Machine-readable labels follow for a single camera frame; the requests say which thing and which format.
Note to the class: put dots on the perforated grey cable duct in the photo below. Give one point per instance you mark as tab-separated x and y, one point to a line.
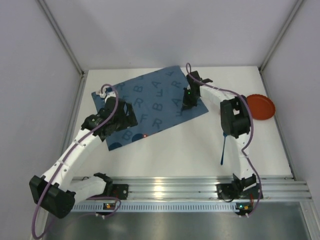
157	207

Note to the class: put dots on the right aluminium corner post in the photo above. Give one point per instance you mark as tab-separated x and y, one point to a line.
298	4

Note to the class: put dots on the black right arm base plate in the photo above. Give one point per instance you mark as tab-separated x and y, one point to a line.
227	193

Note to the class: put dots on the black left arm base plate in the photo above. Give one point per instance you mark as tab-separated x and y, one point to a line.
120	191

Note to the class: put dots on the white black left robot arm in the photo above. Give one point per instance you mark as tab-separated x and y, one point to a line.
54	191

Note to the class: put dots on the blue metal fork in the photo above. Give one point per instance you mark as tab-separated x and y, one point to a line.
223	148

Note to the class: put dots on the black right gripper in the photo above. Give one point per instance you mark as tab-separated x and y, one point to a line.
189	100

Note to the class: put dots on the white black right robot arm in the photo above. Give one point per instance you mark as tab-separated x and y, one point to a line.
237	128

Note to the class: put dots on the aluminium rail frame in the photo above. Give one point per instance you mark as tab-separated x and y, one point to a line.
187	162

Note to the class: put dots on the left aluminium corner post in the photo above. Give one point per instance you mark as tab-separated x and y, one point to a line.
60	35

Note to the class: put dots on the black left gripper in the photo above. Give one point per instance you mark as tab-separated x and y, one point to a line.
128	113

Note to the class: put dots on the red plastic plate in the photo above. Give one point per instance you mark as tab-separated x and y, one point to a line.
261	107

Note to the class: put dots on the blue letter-print placemat cloth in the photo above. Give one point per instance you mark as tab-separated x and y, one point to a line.
157	99

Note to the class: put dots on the aluminium corner post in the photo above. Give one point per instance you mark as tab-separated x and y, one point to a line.
298	4
60	35

